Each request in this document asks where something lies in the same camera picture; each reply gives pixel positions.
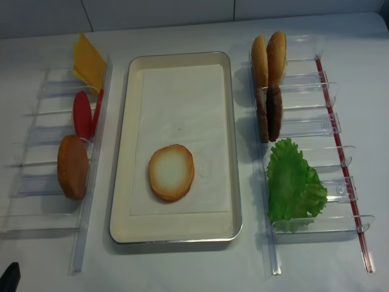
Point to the green lettuce leaf front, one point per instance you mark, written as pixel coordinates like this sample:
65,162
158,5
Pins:
286,181

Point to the green lettuce leaf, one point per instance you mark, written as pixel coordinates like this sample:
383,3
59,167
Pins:
314,198
286,181

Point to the left brown meat patty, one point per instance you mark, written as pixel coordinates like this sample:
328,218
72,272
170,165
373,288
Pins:
262,115

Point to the brown meat patty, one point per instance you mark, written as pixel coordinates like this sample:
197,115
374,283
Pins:
262,115
274,109

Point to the right brown meat patty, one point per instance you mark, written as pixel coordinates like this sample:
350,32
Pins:
274,109

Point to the rear red tomato slice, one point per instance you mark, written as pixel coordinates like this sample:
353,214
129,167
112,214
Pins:
96,113

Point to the red tomato slice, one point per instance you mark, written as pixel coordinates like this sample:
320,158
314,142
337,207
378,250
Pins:
96,113
82,115

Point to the front red tomato slice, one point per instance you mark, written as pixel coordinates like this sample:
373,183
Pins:
82,115

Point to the green lettuce leaf rear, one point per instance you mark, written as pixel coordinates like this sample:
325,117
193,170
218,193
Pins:
314,198

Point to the yellow cheese slice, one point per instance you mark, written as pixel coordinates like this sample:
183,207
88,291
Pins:
88,65

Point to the bun slice on tray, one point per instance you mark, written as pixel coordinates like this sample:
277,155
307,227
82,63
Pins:
171,172

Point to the cream metal tray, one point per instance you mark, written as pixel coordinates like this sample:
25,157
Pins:
125,228

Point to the white paper tray liner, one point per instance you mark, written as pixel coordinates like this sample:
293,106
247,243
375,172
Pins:
186,106

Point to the left bun slice in rack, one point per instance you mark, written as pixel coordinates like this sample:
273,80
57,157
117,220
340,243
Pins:
259,62

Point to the bun slice in rack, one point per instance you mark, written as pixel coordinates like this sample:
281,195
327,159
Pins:
276,57
259,62

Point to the right clear acrylic rack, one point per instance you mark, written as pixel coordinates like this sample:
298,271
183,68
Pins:
311,123

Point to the clear acrylic rack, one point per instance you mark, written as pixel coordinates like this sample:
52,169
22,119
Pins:
37,98
311,123

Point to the brown bun in left rack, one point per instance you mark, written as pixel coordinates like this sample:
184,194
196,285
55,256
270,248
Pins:
72,167

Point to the right bun slice in rack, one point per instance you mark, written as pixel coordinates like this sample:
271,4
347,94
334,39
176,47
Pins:
276,57

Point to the left clear acrylic rack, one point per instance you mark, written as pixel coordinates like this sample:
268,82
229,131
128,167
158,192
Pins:
37,98

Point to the black object at corner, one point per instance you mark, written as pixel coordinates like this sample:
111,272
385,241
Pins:
10,279

